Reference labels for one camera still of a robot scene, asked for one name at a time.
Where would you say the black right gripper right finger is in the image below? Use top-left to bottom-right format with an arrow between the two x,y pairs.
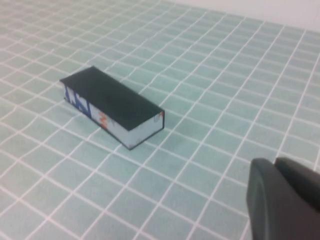
274,156 -> 320,210

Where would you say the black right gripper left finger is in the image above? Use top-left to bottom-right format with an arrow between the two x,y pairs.
245,157 -> 320,240

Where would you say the black printed glasses case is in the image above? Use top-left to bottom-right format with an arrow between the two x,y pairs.
59,65 -> 166,152

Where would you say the green white checked tablecloth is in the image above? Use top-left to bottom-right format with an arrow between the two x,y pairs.
0,0 -> 320,240

